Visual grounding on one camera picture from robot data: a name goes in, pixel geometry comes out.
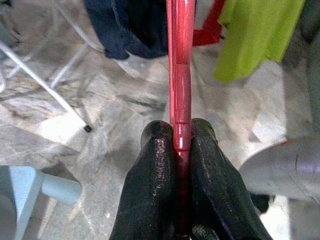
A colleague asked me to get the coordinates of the red plastic hanger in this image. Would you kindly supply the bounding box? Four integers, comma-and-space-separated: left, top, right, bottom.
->
165, 0, 196, 238

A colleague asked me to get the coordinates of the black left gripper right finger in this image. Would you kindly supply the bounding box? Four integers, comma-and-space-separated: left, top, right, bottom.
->
189, 118, 273, 240

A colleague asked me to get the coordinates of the light blue plastic chair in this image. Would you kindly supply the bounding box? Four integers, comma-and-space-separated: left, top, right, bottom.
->
0, 164, 83, 240

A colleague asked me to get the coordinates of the navy blue garment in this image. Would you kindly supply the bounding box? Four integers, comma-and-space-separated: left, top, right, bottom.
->
83, 0, 171, 61

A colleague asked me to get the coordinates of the lime green printed shirt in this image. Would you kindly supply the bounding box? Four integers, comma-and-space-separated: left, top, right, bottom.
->
213, 0, 307, 85

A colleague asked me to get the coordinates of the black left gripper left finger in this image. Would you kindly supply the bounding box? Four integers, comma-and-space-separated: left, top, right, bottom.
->
109, 119, 176, 240

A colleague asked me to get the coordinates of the grey round plastic basket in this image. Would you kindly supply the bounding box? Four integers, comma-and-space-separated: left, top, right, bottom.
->
238, 138, 320, 202

